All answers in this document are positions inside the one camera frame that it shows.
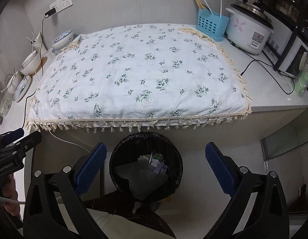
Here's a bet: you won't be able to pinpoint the white bowl on trivet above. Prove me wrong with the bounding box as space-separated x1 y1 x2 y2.
20 50 47 77

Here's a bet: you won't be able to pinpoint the white microwave oven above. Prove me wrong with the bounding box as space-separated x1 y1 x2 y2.
263 12 308 77

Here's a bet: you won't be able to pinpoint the black power cable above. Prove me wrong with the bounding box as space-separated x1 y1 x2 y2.
239 42 296 95

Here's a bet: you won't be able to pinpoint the blue white porcelain bowl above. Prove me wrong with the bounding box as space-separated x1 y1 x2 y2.
52 30 74 51

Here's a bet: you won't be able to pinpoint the black charger cable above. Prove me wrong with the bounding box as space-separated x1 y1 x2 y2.
19 17 49 130

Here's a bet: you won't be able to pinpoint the green plastic bag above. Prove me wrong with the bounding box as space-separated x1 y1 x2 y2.
295 52 308 97

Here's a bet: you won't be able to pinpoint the left hand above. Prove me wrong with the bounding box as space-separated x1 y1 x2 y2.
2 174 20 216

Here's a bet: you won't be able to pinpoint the white rice cooker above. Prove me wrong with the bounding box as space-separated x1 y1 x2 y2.
226 2 274 55

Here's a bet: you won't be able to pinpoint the black trash bin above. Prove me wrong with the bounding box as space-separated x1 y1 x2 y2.
109 132 183 202

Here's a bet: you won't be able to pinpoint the blue plastic utensil holder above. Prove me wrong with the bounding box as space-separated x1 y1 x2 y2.
196 9 229 42

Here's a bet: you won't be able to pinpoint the white floral tablecloth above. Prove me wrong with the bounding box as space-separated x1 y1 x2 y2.
25 24 251 131

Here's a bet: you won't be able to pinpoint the wooden chopsticks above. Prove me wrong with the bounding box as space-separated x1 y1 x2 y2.
195 0 205 11

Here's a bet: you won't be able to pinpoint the white wall socket left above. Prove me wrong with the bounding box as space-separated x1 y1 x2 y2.
50 0 73 13

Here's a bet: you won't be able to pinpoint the blue white plate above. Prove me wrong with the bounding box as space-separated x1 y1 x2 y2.
13 75 32 103

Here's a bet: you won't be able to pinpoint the white cup with spoon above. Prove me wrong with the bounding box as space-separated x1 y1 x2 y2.
1 71 22 94

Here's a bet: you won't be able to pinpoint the black charger plug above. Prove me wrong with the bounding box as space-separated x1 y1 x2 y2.
44 8 56 19

